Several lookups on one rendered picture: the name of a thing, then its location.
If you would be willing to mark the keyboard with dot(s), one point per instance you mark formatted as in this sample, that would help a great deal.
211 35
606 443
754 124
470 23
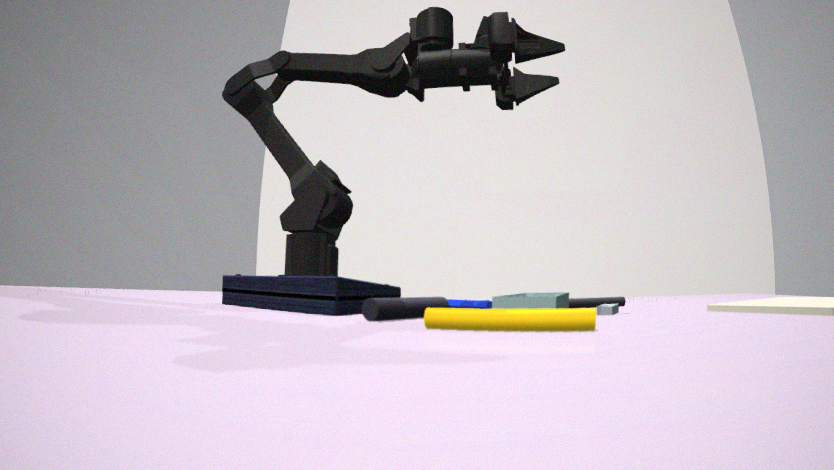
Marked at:
532 300

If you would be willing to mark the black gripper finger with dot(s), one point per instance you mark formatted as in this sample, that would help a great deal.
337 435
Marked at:
529 46
528 85

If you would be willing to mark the blue stylus with white tip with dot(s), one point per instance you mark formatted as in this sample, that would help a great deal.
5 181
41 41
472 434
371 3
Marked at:
458 304

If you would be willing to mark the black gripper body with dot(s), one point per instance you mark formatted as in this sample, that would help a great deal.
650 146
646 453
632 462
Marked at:
476 67

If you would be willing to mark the yellow cylinder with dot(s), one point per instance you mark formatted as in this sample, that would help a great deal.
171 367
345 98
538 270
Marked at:
511 319

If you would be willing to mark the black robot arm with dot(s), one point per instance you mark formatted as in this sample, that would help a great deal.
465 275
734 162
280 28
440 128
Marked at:
321 205

